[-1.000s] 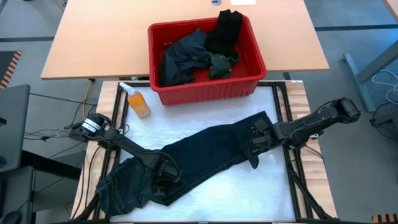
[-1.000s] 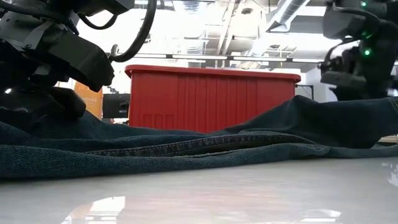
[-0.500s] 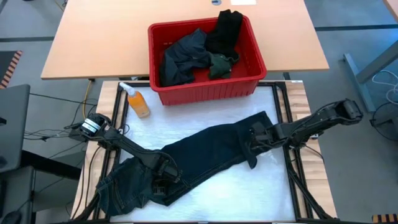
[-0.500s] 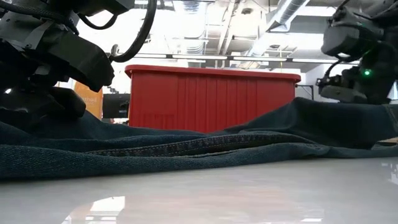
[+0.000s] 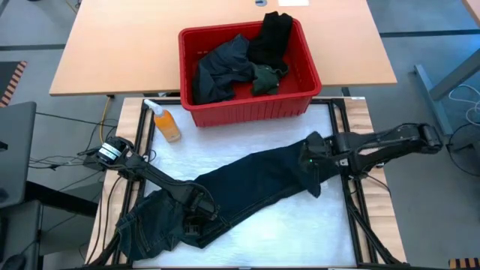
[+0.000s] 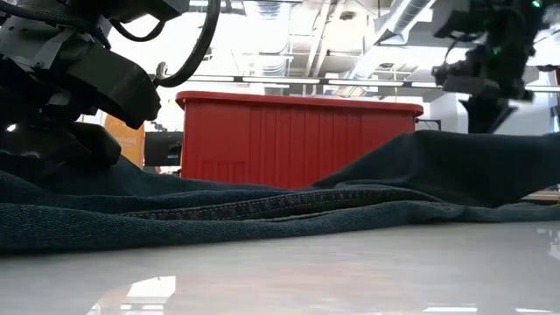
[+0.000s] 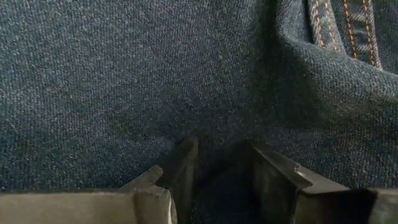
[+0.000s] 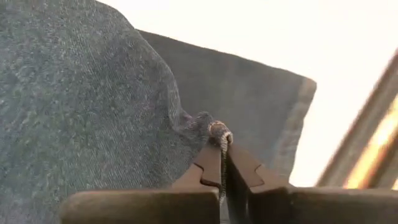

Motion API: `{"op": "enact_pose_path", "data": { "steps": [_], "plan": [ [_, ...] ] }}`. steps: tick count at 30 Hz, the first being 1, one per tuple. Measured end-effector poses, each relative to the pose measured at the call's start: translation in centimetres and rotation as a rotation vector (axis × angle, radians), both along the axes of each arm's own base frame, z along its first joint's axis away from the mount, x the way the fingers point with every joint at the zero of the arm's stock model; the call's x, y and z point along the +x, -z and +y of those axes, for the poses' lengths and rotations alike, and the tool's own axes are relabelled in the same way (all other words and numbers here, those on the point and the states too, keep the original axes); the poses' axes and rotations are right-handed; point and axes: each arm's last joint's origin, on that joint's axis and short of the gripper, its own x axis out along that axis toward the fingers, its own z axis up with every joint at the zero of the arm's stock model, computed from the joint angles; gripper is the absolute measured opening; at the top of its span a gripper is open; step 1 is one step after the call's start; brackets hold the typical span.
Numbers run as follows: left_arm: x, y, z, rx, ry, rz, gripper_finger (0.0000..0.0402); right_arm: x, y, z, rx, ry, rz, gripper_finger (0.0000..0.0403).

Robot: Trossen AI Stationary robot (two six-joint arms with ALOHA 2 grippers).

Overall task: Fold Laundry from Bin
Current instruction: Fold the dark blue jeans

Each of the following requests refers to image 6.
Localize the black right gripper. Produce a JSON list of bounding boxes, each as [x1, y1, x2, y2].
[[430, 0, 546, 135]]

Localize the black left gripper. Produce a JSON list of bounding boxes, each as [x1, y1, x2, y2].
[[0, 25, 162, 179]]

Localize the blue denim jeans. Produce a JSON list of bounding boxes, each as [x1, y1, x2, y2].
[[0, 129, 560, 255]]

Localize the red plastic bin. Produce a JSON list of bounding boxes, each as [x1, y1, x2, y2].
[[175, 90, 424, 190]]

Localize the orange liquid spray bottle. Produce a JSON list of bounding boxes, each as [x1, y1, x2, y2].
[[103, 114, 145, 170]]

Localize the black background machine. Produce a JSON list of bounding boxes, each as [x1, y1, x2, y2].
[[143, 130, 184, 167]]

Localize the thin black left gripper cable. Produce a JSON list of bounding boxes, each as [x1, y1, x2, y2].
[[108, 17, 167, 44]]

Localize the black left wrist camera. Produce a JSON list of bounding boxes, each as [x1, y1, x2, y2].
[[72, 0, 190, 24]]

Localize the thick black left gripper cable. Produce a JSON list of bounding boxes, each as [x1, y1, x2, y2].
[[152, 0, 222, 88]]

